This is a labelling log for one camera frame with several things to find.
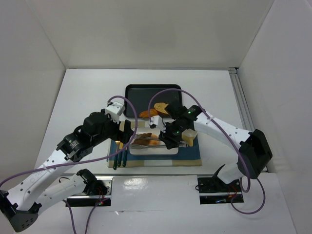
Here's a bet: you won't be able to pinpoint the black baking tray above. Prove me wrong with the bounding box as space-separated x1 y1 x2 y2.
125 84 183 117

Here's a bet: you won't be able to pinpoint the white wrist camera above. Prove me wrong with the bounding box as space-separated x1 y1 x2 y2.
149 116 166 131
105 101 125 123

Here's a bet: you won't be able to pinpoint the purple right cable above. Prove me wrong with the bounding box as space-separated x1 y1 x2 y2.
148 89 267 215

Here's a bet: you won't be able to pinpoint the beige blue patchwork placemat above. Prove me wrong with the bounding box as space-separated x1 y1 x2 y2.
107 119 203 169

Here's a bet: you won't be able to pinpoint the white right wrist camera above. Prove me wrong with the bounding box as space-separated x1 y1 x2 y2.
149 116 166 131

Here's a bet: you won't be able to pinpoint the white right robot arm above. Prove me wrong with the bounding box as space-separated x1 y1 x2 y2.
158 101 273 184

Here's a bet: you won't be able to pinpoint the brown chocolate croissant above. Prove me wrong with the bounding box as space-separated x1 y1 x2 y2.
133 133 152 145

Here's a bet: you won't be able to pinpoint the gold spoon green handle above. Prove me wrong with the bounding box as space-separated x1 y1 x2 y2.
122 148 128 167

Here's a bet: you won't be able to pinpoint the gold fork green handle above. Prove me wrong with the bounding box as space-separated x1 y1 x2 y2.
113 141 120 170

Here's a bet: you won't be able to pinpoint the sliced loaf bread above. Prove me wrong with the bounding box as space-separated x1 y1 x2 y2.
154 102 169 117

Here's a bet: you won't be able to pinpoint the aluminium frame rail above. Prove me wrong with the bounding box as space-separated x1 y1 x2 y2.
229 68 255 131

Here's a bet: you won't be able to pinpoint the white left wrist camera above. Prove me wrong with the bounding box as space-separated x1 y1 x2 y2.
105 101 125 123

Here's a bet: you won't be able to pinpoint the white rectangular plate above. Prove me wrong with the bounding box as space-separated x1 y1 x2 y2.
129 127 178 155

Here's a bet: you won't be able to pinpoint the yellow ceramic mug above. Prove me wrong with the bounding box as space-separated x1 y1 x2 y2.
182 129 197 147

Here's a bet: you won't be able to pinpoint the round golden bun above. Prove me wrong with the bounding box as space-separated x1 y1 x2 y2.
147 138 160 145

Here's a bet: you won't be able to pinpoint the metal tongs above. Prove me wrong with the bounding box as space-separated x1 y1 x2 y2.
131 142 188 150

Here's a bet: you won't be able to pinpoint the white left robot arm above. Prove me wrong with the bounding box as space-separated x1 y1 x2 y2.
0 112 134 233

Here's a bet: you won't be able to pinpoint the gold knife green handle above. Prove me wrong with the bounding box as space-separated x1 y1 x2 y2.
117 143 123 167

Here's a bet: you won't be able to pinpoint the orange toasted bread slice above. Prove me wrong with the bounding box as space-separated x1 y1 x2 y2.
139 109 158 118

